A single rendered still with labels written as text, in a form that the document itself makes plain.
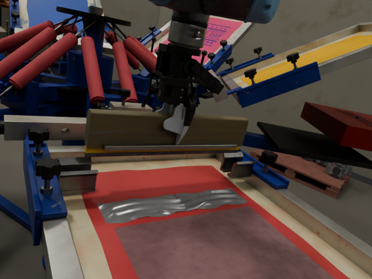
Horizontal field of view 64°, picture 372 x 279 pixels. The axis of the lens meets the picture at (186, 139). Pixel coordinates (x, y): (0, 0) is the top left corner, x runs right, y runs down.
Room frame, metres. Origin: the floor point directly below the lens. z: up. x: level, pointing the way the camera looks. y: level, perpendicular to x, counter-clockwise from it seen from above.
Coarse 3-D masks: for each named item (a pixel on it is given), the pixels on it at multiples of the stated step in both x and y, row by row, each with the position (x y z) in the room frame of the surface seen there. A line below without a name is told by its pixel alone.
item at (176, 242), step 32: (96, 192) 0.57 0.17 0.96; (128, 192) 0.60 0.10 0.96; (160, 192) 0.62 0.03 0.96; (96, 224) 0.46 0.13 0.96; (128, 224) 0.48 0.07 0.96; (160, 224) 0.50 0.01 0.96; (192, 224) 0.52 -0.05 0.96; (128, 256) 0.40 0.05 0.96; (160, 256) 0.41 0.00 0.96; (192, 256) 0.43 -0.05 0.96; (224, 256) 0.45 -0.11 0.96
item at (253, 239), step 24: (168, 168) 0.76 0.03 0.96; (192, 168) 0.80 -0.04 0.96; (192, 192) 0.66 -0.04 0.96; (240, 192) 0.71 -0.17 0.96; (192, 216) 0.55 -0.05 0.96; (216, 216) 0.57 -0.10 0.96; (240, 216) 0.59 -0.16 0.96; (264, 216) 0.62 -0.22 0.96; (216, 240) 0.49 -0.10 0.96; (240, 240) 0.50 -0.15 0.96; (264, 240) 0.52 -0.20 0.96; (288, 240) 0.54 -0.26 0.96; (240, 264) 0.44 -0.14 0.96; (264, 264) 0.45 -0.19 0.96; (288, 264) 0.46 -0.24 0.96; (312, 264) 0.48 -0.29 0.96
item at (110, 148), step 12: (108, 144) 0.55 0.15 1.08; (120, 144) 0.57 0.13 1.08; (132, 144) 0.58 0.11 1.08; (144, 144) 0.59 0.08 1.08; (156, 144) 0.61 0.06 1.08; (168, 144) 0.63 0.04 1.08; (180, 144) 0.64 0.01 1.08; (192, 144) 0.66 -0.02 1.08; (204, 144) 0.68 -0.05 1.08; (216, 144) 0.70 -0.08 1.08; (228, 144) 0.72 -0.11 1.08
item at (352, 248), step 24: (264, 192) 0.73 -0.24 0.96; (288, 192) 0.70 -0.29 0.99; (312, 216) 0.60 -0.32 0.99; (48, 240) 0.36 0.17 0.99; (72, 240) 0.37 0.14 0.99; (336, 240) 0.55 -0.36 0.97; (360, 240) 0.54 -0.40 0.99; (48, 264) 0.32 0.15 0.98; (72, 264) 0.32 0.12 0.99; (360, 264) 0.50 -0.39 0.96
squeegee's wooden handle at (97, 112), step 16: (96, 112) 0.54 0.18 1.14; (112, 112) 0.56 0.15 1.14; (128, 112) 0.59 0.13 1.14; (144, 112) 0.61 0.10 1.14; (160, 112) 0.64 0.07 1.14; (96, 128) 0.54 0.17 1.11; (112, 128) 0.56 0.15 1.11; (128, 128) 0.58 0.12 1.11; (144, 128) 0.60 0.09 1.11; (160, 128) 0.62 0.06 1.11; (192, 128) 0.66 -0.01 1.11; (208, 128) 0.69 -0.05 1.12; (224, 128) 0.72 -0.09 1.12; (240, 128) 0.75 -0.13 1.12; (96, 144) 0.54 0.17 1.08; (240, 144) 0.76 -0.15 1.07
